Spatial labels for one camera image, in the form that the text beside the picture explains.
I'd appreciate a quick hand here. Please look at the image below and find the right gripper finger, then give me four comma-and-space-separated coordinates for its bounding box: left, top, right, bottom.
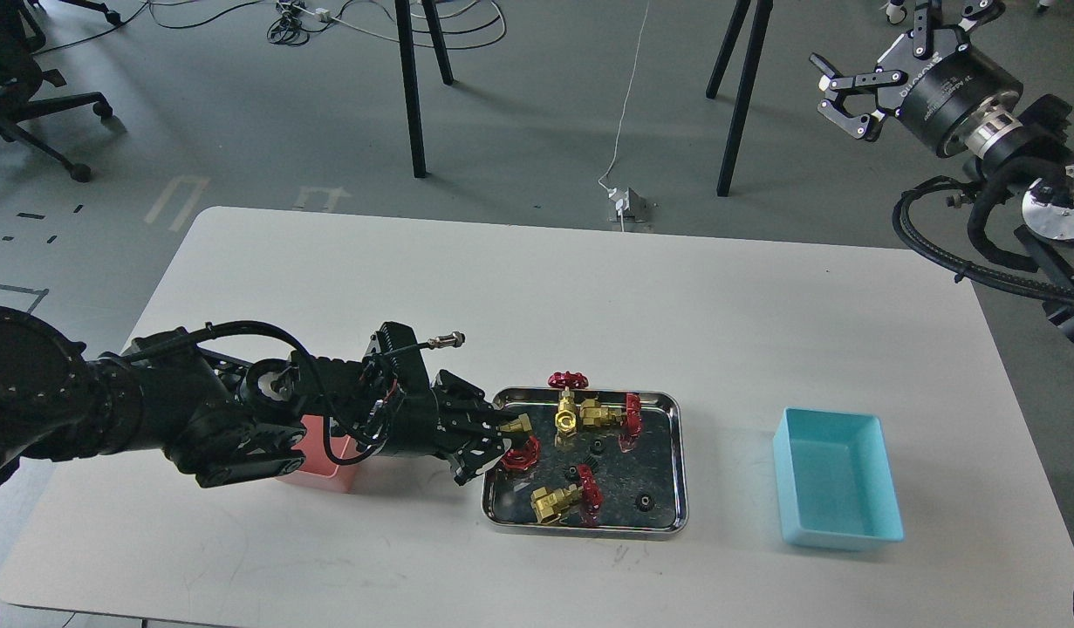
903, 1, 1007, 40
809, 53, 905, 142

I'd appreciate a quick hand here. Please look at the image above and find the black office chair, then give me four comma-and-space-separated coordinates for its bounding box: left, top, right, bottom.
0, 1, 113, 182

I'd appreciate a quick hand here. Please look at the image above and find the metal tray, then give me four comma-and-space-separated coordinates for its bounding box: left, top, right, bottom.
482, 388, 688, 537

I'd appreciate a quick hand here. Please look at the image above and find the cable bundle on floor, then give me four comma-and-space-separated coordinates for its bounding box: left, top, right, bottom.
144, 0, 508, 52

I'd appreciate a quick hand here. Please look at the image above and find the brass valve top upright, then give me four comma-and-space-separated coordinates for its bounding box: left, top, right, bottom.
547, 371, 589, 438

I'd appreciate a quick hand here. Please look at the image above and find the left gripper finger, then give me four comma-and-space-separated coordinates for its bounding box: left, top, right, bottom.
434, 370, 513, 434
449, 436, 513, 486

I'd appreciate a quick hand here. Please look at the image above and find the white power adapter on floor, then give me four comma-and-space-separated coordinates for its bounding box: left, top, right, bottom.
607, 188, 651, 232

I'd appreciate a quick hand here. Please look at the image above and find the brass valve bottom red handle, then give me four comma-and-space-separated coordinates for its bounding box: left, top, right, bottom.
531, 464, 604, 528

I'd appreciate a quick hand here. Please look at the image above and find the white chair base castor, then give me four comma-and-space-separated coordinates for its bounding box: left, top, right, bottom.
883, 0, 908, 25

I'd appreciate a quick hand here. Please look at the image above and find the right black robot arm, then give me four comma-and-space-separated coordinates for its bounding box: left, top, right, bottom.
811, 1, 1074, 345

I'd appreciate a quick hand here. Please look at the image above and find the black tripod left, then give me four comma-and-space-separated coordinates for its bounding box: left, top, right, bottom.
393, 1, 454, 179

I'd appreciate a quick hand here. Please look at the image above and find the white cable on floor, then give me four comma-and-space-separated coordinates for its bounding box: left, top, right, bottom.
598, 0, 652, 195

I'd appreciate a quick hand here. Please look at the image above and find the black tripod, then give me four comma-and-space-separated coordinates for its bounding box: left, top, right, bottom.
705, 1, 775, 196
393, 1, 454, 179

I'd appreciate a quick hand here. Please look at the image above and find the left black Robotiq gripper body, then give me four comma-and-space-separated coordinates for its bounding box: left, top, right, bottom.
353, 322, 468, 472

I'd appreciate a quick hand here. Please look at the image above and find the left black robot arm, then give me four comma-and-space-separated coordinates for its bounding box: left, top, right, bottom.
0, 306, 526, 488

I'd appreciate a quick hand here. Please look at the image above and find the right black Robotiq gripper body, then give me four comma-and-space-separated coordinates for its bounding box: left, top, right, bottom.
877, 25, 1024, 158

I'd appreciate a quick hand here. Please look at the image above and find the brass valve red handle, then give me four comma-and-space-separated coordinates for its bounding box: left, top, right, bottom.
531, 464, 604, 528
578, 392, 644, 439
498, 413, 541, 472

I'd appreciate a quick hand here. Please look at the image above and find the blue plastic box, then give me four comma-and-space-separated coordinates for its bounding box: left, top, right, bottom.
772, 406, 905, 551

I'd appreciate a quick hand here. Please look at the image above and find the pink plastic box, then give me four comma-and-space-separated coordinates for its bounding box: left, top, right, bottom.
275, 417, 359, 494

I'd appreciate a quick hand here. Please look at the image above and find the black tripod right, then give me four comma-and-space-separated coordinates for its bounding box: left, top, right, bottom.
705, 1, 775, 196

